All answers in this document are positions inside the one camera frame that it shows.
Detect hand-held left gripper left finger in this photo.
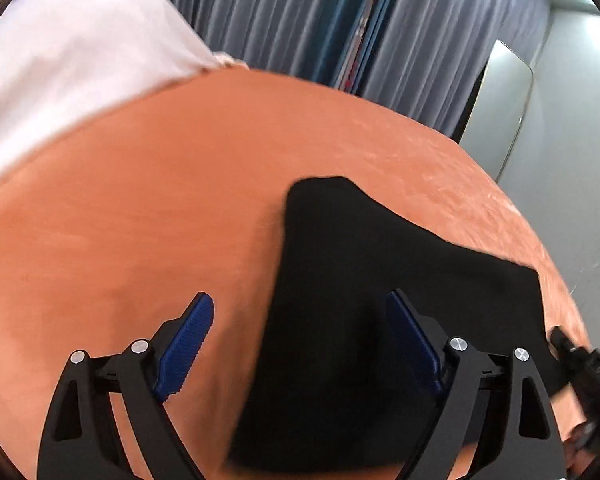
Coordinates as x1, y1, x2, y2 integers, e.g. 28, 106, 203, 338
36, 290, 216, 480

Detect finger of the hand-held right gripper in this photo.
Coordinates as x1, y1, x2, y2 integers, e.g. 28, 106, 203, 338
550, 326, 581, 361

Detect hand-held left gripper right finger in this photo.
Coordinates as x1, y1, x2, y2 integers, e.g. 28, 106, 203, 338
384, 288, 569, 480

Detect black pants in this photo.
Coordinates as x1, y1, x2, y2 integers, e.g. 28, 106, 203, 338
224, 175, 570, 477

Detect white pillow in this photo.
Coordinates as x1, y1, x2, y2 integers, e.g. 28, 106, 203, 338
0, 0, 250, 192

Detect grey curtain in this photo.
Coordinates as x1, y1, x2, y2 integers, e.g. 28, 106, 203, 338
360, 0, 552, 137
170, 0, 381, 92

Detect standing wall mirror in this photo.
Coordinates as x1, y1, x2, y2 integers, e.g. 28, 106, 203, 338
459, 40, 535, 181

